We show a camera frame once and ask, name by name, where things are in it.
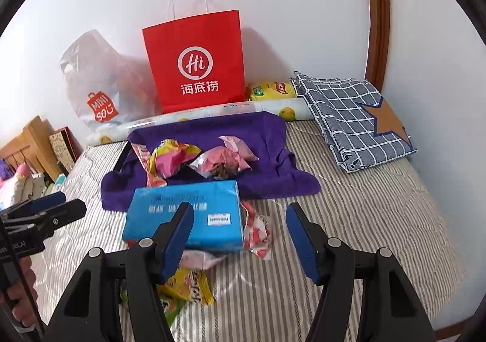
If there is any clear plastic shopping bag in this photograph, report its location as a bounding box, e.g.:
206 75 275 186
59 29 164 132

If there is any blue tissue pack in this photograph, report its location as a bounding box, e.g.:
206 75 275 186
122 179 245 253

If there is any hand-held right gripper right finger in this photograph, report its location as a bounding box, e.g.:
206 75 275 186
286 202 435 342

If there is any white pink snack wrapper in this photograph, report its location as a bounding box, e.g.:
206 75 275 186
241 201 273 260

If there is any purple towel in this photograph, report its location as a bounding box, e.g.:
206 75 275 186
101 111 321 211

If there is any checkered folded cloth with star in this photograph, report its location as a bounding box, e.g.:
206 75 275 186
290 70 418 173

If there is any brown wooden door frame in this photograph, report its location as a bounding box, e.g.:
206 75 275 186
362 0 391 88

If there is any striped quilted mattress pad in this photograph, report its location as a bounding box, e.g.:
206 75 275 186
30 119 469 342

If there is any wooden headboard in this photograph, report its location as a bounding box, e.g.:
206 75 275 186
0 116 57 179

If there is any pink white plush toy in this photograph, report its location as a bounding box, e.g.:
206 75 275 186
0 161 35 206

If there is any yellow pink snack packet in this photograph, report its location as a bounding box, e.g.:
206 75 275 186
150 139 202 179

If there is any pink red strip snack packet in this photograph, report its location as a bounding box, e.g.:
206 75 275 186
131 143 168 188

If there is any green snack packet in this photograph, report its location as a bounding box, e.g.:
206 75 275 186
119 285 183 329

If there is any lemon print paper roll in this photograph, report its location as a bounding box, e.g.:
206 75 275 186
85 97 316 146

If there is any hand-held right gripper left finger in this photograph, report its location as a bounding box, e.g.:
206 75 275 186
46 201 195 342

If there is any red paper bag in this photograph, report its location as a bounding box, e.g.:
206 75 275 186
142 0 247 114

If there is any yellow drink packet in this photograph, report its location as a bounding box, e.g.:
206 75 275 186
247 81 297 101

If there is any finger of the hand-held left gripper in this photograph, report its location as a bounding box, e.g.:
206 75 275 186
4 199 87 241
0 191 67 219

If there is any white pink flat wrapper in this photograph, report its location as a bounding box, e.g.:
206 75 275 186
178 249 228 270

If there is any patterned gift box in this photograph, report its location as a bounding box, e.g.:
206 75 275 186
48 127 82 175

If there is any person's left hand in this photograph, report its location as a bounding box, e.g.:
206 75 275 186
0 256 39 327

